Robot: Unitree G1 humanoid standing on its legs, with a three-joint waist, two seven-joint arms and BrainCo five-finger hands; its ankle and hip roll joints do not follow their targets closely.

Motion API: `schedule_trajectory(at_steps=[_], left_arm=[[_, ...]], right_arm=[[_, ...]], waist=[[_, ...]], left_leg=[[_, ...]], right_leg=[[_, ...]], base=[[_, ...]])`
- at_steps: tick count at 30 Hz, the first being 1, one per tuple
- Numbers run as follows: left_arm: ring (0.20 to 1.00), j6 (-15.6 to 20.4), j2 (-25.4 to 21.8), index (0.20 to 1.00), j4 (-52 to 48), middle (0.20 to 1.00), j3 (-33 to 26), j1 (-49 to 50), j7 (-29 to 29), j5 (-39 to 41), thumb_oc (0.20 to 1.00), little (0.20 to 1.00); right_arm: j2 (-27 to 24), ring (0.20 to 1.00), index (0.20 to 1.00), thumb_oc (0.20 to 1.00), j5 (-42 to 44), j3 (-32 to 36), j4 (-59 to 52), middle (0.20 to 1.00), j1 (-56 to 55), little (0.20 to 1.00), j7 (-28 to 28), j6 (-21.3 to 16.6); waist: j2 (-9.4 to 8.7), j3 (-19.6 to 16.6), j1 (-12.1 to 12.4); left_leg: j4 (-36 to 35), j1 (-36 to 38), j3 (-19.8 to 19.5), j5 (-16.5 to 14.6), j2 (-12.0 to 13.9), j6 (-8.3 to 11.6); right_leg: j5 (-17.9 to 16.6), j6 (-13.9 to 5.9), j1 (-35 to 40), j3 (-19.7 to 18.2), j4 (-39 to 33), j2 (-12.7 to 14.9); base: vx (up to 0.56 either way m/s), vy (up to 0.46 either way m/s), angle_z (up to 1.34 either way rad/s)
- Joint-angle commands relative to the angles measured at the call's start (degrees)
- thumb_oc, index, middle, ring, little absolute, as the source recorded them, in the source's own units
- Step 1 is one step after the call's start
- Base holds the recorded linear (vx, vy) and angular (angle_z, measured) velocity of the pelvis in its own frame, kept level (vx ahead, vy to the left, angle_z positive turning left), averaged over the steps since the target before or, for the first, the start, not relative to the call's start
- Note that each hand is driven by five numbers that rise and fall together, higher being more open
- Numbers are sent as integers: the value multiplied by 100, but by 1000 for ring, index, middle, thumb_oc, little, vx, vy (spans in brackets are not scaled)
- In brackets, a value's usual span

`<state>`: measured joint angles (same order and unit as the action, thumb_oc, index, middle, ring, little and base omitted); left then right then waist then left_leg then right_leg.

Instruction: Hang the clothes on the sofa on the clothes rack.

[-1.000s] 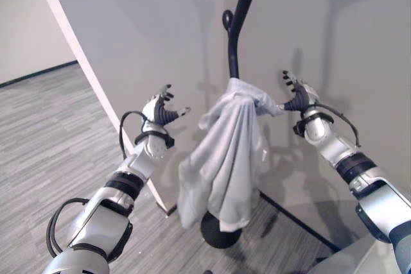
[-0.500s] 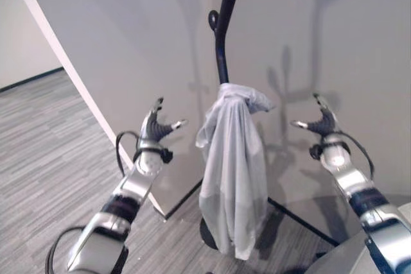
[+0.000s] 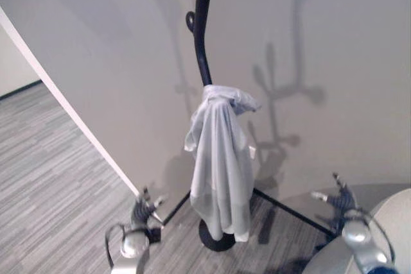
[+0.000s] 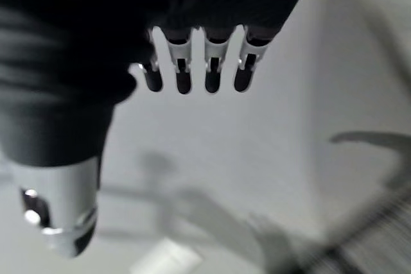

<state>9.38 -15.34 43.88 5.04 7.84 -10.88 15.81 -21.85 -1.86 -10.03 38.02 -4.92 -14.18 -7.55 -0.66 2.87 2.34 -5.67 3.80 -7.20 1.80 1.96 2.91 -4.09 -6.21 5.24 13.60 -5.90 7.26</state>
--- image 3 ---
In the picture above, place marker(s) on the black metal coat rack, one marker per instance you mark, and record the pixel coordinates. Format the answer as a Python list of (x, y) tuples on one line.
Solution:
[(201, 46)]

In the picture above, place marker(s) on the robot right silver arm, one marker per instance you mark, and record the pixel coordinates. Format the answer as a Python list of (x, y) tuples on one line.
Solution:
[(364, 242)]

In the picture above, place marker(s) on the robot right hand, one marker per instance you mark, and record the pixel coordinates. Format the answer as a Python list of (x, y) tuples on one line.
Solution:
[(344, 200)]

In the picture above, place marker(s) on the grey sofa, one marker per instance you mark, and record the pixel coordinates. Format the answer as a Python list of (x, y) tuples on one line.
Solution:
[(369, 232)]

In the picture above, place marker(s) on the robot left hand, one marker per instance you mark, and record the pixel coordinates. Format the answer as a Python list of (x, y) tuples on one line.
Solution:
[(141, 208)]

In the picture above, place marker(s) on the light grey garment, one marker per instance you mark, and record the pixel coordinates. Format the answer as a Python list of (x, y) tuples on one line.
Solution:
[(221, 165)]

